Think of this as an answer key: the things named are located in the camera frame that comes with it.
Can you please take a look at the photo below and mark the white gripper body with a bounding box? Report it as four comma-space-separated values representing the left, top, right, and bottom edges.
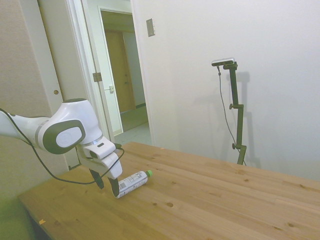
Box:
76, 146, 124, 180

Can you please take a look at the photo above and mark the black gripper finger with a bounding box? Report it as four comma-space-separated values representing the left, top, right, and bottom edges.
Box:
89, 168, 105, 190
107, 176, 121, 199

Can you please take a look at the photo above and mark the clear water bottle green cap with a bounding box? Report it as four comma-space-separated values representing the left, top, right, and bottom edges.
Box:
114, 169, 154, 200

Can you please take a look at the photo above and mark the brown wooden hallway door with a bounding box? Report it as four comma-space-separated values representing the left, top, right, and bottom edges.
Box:
104, 29, 138, 115

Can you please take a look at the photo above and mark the green fabric seat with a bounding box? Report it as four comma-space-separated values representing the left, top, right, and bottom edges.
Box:
0, 197, 35, 240

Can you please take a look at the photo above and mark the beige sliding door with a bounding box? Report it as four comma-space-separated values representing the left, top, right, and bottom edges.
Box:
19, 0, 83, 173

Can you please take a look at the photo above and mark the white open door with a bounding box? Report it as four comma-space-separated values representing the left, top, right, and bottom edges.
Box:
81, 0, 116, 143

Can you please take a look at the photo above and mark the black jointed camera stand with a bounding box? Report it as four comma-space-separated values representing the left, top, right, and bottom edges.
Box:
223, 62, 248, 166

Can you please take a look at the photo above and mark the silver exterior camera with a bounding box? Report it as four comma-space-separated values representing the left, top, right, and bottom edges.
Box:
211, 57, 237, 68

